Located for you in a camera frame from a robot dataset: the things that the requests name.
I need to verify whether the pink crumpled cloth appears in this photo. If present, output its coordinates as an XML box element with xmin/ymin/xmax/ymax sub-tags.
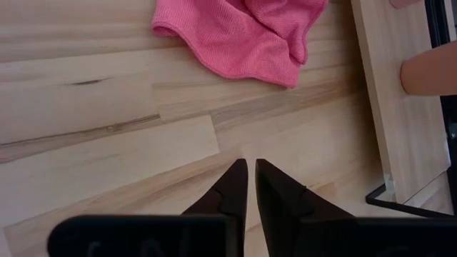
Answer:
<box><xmin>151</xmin><ymin>0</ymin><xmax>330</xmax><ymax>89</ymax></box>

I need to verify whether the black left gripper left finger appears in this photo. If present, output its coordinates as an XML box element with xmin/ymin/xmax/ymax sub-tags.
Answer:
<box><xmin>181</xmin><ymin>158</ymin><xmax>250</xmax><ymax>257</ymax></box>

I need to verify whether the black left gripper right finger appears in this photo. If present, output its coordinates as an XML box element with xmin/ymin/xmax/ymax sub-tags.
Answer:
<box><xmin>254</xmin><ymin>158</ymin><xmax>354</xmax><ymax>257</ymax></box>

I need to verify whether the wooden shelf with black frame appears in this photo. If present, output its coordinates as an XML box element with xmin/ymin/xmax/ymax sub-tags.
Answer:
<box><xmin>349</xmin><ymin>0</ymin><xmax>457</xmax><ymax>219</ymax></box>

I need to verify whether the orange plastic cup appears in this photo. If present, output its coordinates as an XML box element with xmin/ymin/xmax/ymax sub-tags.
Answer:
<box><xmin>399</xmin><ymin>40</ymin><xmax>457</xmax><ymax>98</ymax></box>

